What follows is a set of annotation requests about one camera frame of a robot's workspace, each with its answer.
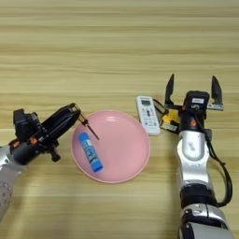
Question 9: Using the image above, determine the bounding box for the blue glue stick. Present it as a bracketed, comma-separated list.
[77, 132, 104, 174]

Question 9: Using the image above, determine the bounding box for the pink round plate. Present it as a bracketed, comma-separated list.
[70, 109, 152, 184]

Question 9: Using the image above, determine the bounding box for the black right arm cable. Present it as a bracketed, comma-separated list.
[190, 108, 233, 208]

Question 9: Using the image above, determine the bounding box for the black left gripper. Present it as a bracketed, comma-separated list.
[8, 103, 82, 166]

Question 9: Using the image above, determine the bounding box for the amber handle screwdriver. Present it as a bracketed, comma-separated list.
[74, 106, 101, 141]

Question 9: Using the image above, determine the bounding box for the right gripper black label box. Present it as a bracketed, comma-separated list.
[184, 91, 210, 110]

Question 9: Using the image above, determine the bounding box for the yellow tape measure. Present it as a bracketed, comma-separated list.
[153, 98, 181, 134]

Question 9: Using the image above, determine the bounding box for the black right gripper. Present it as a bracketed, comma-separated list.
[164, 73, 224, 133]

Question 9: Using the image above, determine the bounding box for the white remote control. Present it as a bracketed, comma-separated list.
[135, 95, 162, 136]

